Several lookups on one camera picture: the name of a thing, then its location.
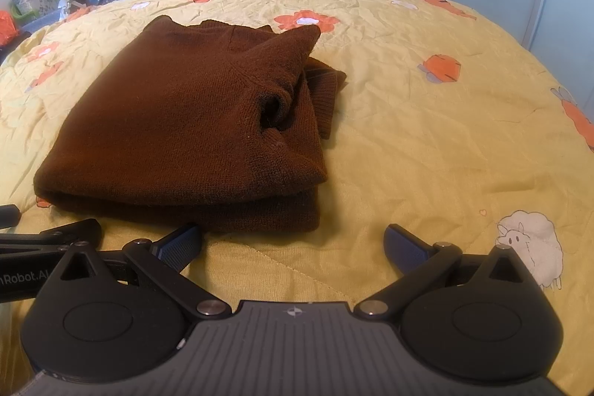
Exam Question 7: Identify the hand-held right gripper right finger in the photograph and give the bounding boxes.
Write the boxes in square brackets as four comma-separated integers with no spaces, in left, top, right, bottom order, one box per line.
[355,224,534,323]

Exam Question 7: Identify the yellow printed blanket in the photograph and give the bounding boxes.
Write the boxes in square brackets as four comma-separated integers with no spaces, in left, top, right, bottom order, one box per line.
[0,0,594,396]

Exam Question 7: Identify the orange cloth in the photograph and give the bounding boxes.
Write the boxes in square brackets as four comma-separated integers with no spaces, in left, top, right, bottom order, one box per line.
[0,9,20,50]

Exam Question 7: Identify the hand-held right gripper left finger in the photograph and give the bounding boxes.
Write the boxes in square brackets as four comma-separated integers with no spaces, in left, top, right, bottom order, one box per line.
[59,223,233,321]

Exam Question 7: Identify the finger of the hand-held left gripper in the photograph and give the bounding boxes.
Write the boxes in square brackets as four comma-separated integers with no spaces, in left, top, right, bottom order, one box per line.
[0,218,102,258]
[0,204,22,231]

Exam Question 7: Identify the brown knitted sweater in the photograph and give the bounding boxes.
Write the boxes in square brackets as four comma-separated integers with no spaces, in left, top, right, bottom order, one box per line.
[33,16,348,235]

